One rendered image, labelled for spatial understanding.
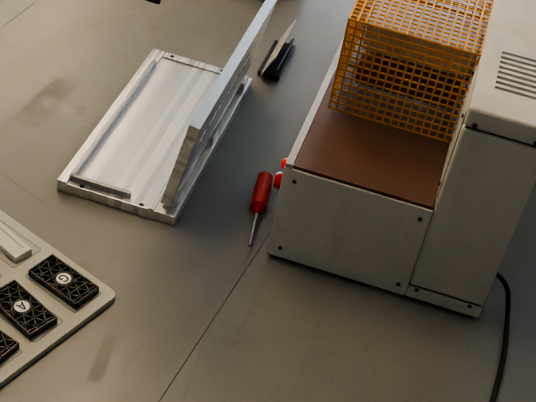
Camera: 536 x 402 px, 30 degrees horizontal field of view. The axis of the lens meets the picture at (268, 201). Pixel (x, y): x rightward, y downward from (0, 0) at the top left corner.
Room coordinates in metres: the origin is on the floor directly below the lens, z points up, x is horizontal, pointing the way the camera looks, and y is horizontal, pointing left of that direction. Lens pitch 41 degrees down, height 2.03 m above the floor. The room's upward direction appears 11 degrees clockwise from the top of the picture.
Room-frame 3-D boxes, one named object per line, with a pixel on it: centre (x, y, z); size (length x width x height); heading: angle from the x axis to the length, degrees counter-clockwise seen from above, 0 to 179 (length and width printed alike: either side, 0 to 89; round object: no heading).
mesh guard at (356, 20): (1.40, -0.18, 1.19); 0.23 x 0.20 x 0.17; 171
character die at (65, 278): (1.01, 0.28, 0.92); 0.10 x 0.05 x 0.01; 60
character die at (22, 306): (0.95, 0.32, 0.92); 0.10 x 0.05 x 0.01; 55
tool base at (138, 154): (1.43, 0.21, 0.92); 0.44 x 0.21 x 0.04; 171
